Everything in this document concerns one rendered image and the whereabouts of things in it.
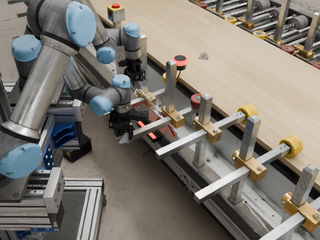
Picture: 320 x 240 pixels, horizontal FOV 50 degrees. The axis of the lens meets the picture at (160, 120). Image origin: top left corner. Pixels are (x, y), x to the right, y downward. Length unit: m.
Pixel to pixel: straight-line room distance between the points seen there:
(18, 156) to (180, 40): 1.50
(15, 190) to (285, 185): 1.08
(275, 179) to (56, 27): 1.12
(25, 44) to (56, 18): 0.50
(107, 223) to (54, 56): 1.50
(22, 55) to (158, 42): 1.01
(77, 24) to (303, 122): 1.14
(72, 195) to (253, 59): 1.36
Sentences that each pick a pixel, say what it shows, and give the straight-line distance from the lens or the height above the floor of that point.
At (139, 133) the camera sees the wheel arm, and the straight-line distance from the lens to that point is 1.60.
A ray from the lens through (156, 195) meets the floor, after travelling 2.44.
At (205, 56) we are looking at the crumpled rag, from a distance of 2.09.
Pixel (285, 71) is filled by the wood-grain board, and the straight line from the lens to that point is 2.09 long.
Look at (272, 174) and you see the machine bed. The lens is 1.64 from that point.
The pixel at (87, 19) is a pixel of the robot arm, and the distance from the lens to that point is 1.05.
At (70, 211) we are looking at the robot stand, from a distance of 2.16.
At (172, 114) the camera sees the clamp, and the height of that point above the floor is 0.87.
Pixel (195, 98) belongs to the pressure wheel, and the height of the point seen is 0.90.
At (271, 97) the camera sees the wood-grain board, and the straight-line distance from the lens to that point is 1.84.
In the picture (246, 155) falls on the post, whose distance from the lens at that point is 1.34.
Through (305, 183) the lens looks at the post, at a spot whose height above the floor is 1.08.
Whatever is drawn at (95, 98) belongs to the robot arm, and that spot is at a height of 1.16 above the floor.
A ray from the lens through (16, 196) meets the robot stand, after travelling 1.20.
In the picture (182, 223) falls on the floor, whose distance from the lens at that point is 2.32.
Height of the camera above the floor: 1.93
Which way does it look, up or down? 40 degrees down
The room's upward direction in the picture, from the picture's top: 1 degrees clockwise
